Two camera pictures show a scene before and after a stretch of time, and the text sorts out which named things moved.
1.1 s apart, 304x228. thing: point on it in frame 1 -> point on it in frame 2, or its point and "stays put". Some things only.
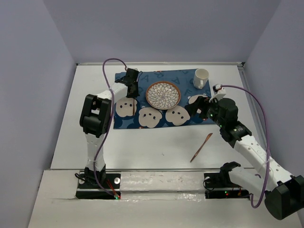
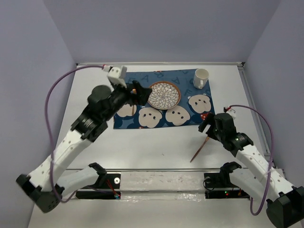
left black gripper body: (135, 92) -> (121, 96)
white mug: (201, 78) stays put
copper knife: (207, 137) stays put
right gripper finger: (198, 107) -> (207, 121)
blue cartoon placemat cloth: (164, 96) stays put
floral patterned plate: (163, 95) stays put
